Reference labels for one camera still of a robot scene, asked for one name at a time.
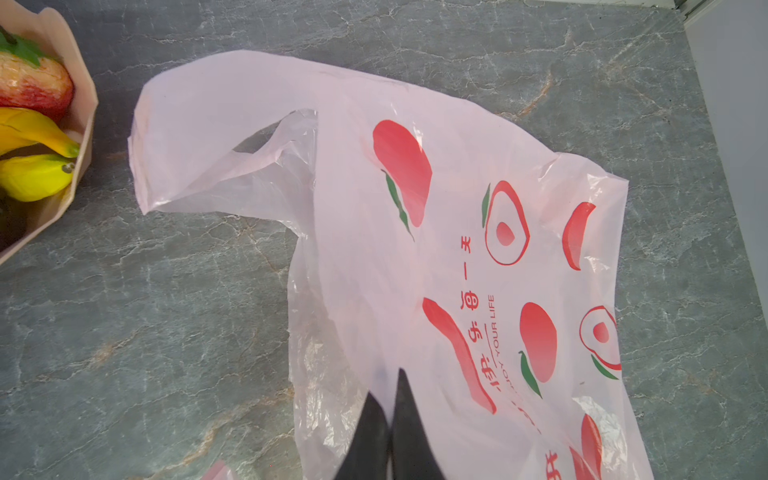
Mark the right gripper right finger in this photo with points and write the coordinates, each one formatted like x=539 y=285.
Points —
x=412 y=456

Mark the pink fruit print plastic bag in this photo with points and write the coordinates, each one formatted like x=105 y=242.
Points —
x=434 y=237

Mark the small yellow banana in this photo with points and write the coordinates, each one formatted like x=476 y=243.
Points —
x=36 y=177

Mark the long yellow banana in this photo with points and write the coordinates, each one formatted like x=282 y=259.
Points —
x=22 y=128

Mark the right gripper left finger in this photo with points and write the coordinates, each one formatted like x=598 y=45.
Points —
x=368 y=454

